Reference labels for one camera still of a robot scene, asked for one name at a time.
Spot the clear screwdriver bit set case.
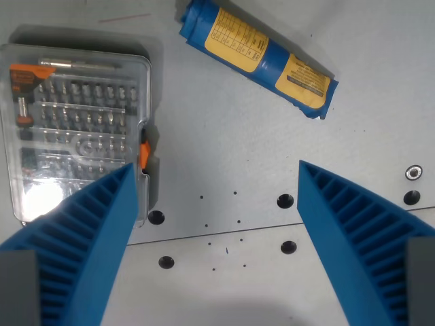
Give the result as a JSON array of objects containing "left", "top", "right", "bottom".
[{"left": 0, "top": 43, "right": 153, "bottom": 229}]

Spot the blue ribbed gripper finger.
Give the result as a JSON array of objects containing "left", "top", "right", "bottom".
[
  {"left": 296, "top": 160, "right": 435, "bottom": 326},
  {"left": 0, "top": 162, "right": 140, "bottom": 326}
]

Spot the silver socket head screw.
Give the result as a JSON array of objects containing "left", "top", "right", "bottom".
[{"left": 405, "top": 164, "right": 424, "bottom": 181}]

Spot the blue rolled bag yellow label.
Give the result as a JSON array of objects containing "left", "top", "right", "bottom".
[{"left": 179, "top": 0, "right": 341, "bottom": 120}]

